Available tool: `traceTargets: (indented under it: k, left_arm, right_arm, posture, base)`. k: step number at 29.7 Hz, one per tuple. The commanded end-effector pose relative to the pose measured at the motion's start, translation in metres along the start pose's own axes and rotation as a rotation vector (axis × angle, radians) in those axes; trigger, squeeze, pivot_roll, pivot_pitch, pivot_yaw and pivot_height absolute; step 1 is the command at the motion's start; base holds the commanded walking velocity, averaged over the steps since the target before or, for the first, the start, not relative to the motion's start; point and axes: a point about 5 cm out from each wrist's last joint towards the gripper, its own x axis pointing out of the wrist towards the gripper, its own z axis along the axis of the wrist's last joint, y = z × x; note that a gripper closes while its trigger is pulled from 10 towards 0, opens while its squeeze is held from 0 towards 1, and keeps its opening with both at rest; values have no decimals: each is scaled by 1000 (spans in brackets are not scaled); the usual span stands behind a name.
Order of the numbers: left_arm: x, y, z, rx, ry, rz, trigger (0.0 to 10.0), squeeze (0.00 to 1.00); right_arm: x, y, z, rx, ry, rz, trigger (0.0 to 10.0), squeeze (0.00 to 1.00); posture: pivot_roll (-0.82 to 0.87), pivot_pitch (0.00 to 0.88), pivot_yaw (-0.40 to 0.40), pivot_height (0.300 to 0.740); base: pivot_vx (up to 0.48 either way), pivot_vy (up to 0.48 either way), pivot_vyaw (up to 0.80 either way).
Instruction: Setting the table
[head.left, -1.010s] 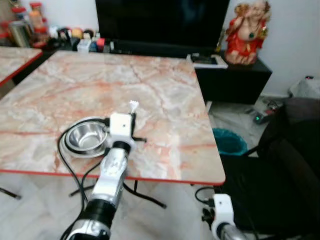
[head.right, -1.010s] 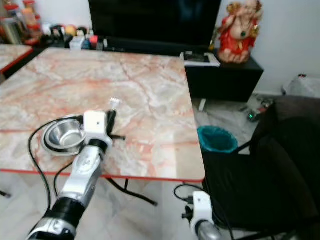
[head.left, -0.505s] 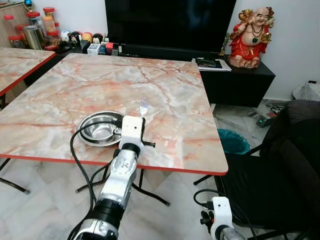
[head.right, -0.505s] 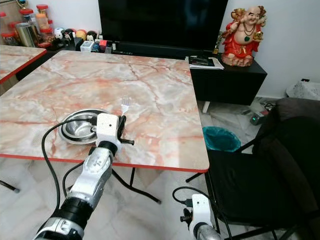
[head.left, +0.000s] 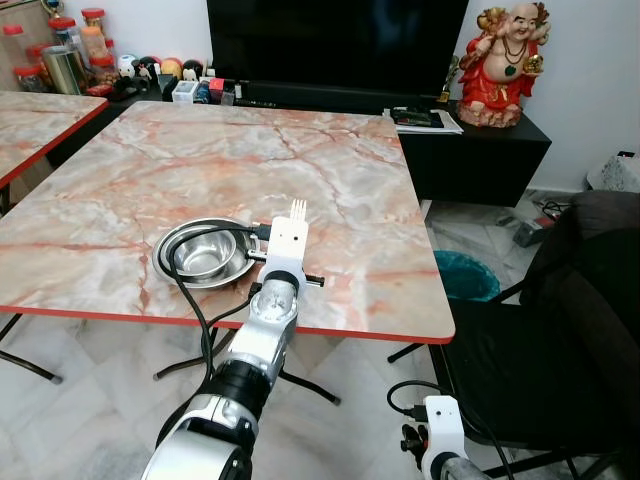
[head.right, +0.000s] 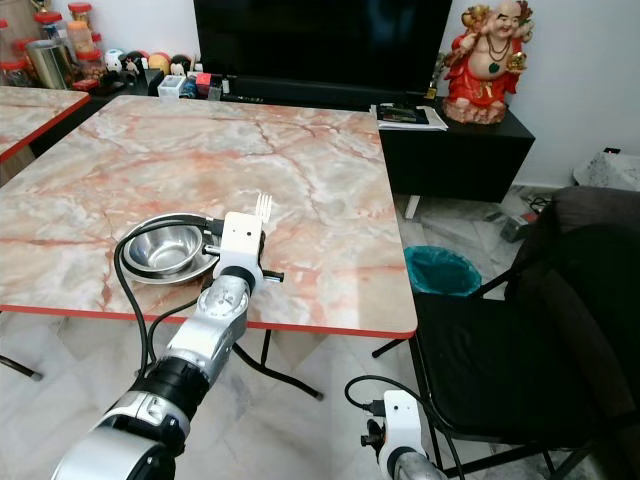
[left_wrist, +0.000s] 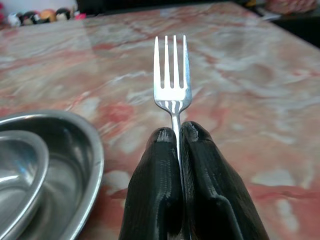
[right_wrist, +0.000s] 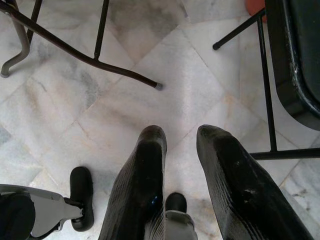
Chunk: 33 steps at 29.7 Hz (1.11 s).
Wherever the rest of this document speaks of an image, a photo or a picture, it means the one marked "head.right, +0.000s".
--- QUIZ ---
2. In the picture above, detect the red laughing Buddha statue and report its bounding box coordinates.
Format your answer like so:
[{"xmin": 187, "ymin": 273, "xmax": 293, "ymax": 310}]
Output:
[{"xmin": 443, "ymin": 0, "xmax": 531, "ymax": 126}]

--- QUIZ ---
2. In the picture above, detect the shiny metal canister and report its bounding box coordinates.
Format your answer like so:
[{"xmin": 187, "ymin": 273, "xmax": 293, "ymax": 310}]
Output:
[{"xmin": 28, "ymin": 40, "xmax": 73, "ymax": 89}]

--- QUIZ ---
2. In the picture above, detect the stainless steel plate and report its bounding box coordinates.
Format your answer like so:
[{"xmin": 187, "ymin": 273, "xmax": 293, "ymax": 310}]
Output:
[{"xmin": 122, "ymin": 213, "xmax": 221, "ymax": 286}]

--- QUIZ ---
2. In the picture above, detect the dark cover magazine stack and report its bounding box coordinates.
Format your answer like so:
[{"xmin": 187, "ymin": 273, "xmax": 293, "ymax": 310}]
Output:
[{"xmin": 372, "ymin": 102, "xmax": 449, "ymax": 133}]

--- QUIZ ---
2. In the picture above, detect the stainless steel bowl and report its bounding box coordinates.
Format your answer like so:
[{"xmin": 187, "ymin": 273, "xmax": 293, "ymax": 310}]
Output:
[{"xmin": 145, "ymin": 222, "xmax": 206, "ymax": 273}]

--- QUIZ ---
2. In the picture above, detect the black flat television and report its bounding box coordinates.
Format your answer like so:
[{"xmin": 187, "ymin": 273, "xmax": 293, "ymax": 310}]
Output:
[{"xmin": 193, "ymin": 0, "xmax": 453, "ymax": 99}]

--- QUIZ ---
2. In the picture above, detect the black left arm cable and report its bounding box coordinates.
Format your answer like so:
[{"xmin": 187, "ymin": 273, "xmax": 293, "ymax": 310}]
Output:
[{"xmin": 112, "ymin": 215, "xmax": 223, "ymax": 376}]

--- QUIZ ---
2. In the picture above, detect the teal waste bin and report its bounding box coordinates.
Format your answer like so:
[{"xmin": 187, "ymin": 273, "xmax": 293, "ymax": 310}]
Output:
[{"xmin": 405, "ymin": 245, "xmax": 483, "ymax": 298}]

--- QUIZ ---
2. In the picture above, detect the small white box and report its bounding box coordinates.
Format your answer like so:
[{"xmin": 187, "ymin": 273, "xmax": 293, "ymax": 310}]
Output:
[{"xmin": 160, "ymin": 75, "xmax": 186, "ymax": 99}]

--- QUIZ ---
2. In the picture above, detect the white plastic bag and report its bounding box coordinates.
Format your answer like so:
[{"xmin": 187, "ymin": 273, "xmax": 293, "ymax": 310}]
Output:
[{"xmin": 572, "ymin": 148, "xmax": 640, "ymax": 191}]

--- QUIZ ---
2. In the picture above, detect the black cushioned chair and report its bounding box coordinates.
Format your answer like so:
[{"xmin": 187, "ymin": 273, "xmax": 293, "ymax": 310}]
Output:
[{"xmin": 410, "ymin": 185, "xmax": 640, "ymax": 480}]

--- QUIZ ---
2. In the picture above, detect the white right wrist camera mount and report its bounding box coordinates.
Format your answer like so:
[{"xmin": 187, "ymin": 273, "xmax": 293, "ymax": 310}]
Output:
[{"xmin": 380, "ymin": 390, "xmax": 423, "ymax": 471}]

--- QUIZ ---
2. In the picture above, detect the tall red lid snack jar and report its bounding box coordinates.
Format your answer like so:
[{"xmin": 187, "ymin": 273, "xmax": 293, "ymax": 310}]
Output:
[{"xmin": 67, "ymin": 3, "xmax": 94, "ymax": 51}]

